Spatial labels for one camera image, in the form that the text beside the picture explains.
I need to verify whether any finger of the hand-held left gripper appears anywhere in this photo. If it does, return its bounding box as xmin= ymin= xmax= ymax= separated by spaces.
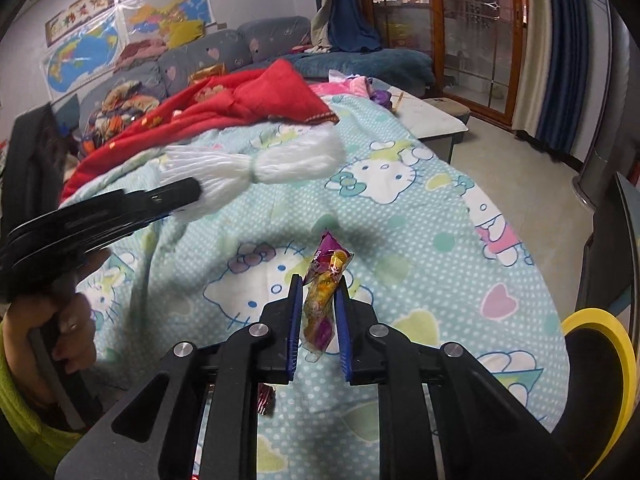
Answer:
xmin=100 ymin=206 xmax=177 ymax=242
xmin=120 ymin=176 xmax=204 ymax=212

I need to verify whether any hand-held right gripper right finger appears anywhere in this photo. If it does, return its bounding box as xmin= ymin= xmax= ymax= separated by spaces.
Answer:
xmin=334 ymin=280 xmax=592 ymax=480

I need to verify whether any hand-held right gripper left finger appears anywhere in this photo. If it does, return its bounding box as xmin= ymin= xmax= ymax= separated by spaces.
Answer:
xmin=55 ymin=272 xmax=306 ymax=480

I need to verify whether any purple snack packet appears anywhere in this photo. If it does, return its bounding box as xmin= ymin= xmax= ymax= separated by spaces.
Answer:
xmin=301 ymin=230 xmax=354 ymax=363

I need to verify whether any black bin with yellow rim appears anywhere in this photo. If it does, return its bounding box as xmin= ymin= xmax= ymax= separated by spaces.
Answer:
xmin=561 ymin=307 xmax=637 ymax=480

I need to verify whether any person's left forearm green sleeve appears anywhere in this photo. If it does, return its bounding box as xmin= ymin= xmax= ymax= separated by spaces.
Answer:
xmin=0 ymin=320 xmax=96 ymax=467

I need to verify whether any person's left hand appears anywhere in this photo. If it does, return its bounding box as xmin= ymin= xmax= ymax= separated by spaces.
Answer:
xmin=5 ymin=249 xmax=110 ymax=376

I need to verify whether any red candy wrapper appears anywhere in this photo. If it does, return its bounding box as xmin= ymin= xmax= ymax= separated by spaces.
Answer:
xmin=256 ymin=382 xmax=277 ymax=419

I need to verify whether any printed cartoon cat blanket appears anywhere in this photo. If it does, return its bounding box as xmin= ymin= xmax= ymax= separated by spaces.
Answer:
xmin=60 ymin=87 xmax=571 ymax=480

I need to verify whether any colourful patterned blanket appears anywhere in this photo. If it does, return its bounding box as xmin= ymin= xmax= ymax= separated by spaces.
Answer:
xmin=77 ymin=80 xmax=167 ymax=157

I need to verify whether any red garment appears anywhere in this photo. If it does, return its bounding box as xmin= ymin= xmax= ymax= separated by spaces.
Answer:
xmin=60 ymin=58 xmax=341 ymax=202

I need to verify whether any white knitted cloth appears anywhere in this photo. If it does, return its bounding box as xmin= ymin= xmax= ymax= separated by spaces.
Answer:
xmin=162 ymin=127 xmax=346 ymax=221

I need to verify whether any maroon cloth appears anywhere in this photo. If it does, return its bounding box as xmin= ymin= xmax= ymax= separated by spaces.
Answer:
xmin=115 ymin=37 xmax=169 ymax=69

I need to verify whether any grey sofa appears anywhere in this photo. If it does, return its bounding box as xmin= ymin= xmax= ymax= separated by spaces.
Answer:
xmin=75 ymin=15 xmax=436 ymax=161

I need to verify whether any yellow cloth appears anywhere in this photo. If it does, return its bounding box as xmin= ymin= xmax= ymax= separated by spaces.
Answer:
xmin=165 ymin=21 xmax=207 ymax=49

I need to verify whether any world map poster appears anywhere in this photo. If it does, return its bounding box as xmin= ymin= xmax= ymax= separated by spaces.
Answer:
xmin=42 ymin=10 xmax=122 ymax=97

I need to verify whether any country map poster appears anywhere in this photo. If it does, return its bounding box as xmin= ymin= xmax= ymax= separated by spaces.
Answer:
xmin=116 ymin=0 xmax=217 ymax=42

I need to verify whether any pink cloth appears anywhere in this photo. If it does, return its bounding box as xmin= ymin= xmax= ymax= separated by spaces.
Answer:
xmin=309 ymin=76 xmax=377 ymax=100

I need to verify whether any white top coffee table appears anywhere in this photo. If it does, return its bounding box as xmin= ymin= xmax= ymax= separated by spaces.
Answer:
xmin=395 ymin=87 xmax=471 ymax=163

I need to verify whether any blue plush blanket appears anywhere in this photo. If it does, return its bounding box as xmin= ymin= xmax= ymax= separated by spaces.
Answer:
xmin=290 ymin=49 xmax=436 ymax=98

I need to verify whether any blue hanging cloth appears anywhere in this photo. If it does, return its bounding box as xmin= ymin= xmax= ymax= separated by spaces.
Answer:
xmin=310 ymin=0 xmax=397 ymax=54

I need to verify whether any beige curtain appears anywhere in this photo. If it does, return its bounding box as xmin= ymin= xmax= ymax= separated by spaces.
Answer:
xmin=514 ymin=0 xmax=552 ymax=142

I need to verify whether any wooden glass door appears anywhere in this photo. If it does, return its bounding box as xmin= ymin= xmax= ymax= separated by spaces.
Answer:
xmin=357 ymin=0 xmax=531 ymax=128

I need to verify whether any grey tower air conditioner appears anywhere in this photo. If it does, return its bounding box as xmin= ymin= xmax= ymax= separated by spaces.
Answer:
xmin=572 ymin=0 xmax=640 ymax=207

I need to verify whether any blue curtain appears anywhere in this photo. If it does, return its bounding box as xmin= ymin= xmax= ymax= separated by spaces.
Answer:
xmin=535 ymin=0 xmax=612 ymax=159

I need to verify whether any embroidered wall banner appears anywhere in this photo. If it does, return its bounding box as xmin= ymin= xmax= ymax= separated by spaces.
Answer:
xmin=45 ymin=0 xmax=116 ymax=43

